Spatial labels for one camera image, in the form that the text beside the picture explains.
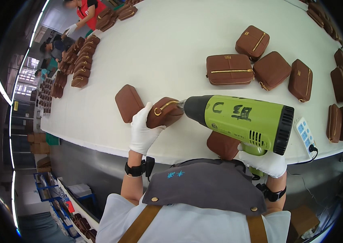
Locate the group of small brown pouches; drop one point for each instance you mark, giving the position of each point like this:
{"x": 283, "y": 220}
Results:
{"x": 45, "y": 95}

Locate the person's body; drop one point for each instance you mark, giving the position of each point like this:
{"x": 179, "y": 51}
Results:
{"x": 195, "y": 209}

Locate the blue metal shelf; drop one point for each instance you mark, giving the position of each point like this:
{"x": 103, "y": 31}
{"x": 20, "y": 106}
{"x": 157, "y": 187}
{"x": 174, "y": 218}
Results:
{"x": 59, "y": 203}

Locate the green crate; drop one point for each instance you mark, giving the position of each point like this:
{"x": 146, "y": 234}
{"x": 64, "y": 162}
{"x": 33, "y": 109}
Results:
{"x": 52, "y": 139}

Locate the cardboard carton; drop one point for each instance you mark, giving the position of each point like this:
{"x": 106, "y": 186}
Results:
{"x": 302, "y": 221}

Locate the person's right fingers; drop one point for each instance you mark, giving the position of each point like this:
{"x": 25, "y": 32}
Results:
{"x": 245, "y": 153}

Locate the white power strip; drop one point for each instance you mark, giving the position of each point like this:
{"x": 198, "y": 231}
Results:
{"x": 305, "y": 135}

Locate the person's left hand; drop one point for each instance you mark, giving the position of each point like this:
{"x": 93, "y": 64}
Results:
{"x": 139, "y": 133}

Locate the green heat gun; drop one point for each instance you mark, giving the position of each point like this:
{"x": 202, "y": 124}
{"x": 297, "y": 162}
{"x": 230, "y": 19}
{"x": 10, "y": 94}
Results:
{"x": 238, "y": 117}

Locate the stack of brown bags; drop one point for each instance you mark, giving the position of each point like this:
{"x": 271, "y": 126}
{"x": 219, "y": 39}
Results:
{"x": 323, "y": 19}
{"x": 114, "y": 15}

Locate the black wrist band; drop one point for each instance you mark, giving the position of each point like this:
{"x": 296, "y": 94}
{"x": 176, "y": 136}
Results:
{"x": 135, "y": 169}
{"x": 273, "y": 193}

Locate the brown zip bag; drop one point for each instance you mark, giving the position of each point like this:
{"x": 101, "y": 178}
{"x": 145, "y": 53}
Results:
{"x": 221, "y": 145}
{"x": 271, "y": 70}
{"x": 229, "y": 68}
{"x": 300, "y": 80}
{"x": 128, "y": 101}
{"x": 252, "y": 41}
{"x": 165, "y": 115}

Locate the stack of cardboard cartons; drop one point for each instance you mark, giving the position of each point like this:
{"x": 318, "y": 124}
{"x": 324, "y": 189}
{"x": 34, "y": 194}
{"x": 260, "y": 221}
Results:
{"x": 39, "y": 142}

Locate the person's right hand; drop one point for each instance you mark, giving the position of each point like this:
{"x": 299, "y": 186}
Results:
{"x": 268, "y": 164}

